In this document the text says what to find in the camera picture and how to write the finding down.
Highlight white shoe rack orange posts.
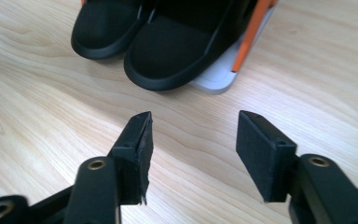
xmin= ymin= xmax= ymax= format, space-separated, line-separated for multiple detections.
xmin=79 ymin=0 xmax=280 ymax=96

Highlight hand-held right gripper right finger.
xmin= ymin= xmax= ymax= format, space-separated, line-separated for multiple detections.
xmin=235 ymin=109 xmax=298 ymax=203

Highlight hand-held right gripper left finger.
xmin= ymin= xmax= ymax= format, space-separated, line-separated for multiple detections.
xmin=106 ymin=110 xmax=155 ymax=207

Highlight black shoe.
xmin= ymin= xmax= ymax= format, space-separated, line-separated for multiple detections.
xmin=70 ymin=0 xmax=157 ymax=61
xmin=123 ymin=0 xmax=259 ymax=92

